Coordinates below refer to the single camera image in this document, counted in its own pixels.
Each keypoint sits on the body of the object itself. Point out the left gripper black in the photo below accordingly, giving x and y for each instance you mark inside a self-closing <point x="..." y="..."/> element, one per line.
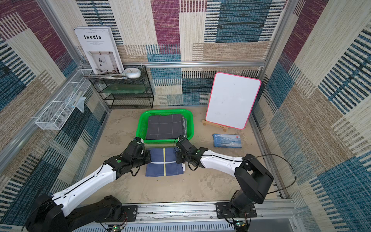
<point x="148" y="155"/>

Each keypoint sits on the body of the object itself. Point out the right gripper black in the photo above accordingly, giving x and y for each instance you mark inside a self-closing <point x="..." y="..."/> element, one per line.
<point x="179" y="155"/>

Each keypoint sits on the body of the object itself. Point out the navy blue pillowcase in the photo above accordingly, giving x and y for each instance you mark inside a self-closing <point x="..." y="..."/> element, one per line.
<point x="163" y="163"/>

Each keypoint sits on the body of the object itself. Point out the green plastic basket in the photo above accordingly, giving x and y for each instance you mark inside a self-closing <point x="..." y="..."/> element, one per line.
<point x="143" y="124"/>

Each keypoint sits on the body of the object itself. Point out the dark grey checked pillowcase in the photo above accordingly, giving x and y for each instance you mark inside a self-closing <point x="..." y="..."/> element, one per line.
<point x="162" y="127"/>

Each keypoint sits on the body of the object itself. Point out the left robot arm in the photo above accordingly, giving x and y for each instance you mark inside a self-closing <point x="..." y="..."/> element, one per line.
<point x="62" y="212"/>

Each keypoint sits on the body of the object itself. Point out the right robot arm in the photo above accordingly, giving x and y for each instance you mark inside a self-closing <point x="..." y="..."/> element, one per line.
<point x="252" y="176"/>

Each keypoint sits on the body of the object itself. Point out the wooden whiteboard stand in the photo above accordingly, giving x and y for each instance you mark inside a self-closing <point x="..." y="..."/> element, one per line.
<point x="224" y="128"/>

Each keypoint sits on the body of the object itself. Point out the pink framed whiteboard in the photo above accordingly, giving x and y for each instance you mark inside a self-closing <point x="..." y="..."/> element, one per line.
<point x="231" y="100"/>

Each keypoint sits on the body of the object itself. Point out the white round bowl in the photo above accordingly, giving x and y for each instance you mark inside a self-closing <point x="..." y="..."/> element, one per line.
<point x="132" y="72"/>

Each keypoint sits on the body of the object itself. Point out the Inedia magazine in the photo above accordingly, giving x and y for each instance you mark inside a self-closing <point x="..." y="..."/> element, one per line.
<point x="100" y="49"/>

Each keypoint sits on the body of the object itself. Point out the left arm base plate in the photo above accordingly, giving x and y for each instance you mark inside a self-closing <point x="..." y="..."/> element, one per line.
<point x="129" y="213"/>

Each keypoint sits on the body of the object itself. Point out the black wire shelf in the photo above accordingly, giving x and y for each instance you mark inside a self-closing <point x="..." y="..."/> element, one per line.
<point x="120" y="92"/>

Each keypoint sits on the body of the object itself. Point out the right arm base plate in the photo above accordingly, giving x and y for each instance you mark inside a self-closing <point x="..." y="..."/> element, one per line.
<point x="223" y="210"/>

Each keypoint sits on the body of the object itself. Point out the white wire wall basket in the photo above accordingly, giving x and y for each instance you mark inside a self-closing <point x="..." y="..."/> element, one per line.
<point x="70" y="97"/>

